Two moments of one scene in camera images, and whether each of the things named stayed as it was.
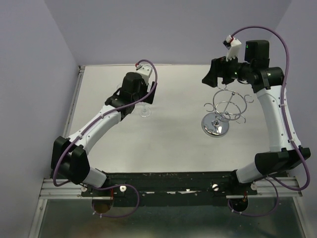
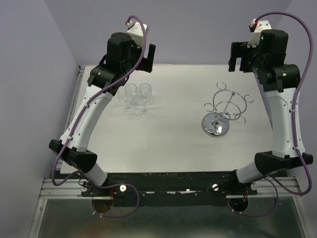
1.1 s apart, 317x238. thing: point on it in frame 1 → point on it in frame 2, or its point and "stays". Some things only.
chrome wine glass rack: x=227 y=104 stays
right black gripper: x=211 y=78 → x=239 y=49
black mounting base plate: x=172 y=189 stays
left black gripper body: x=149 y=99 → x=144 y=65
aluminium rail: x=68 y=190 stays
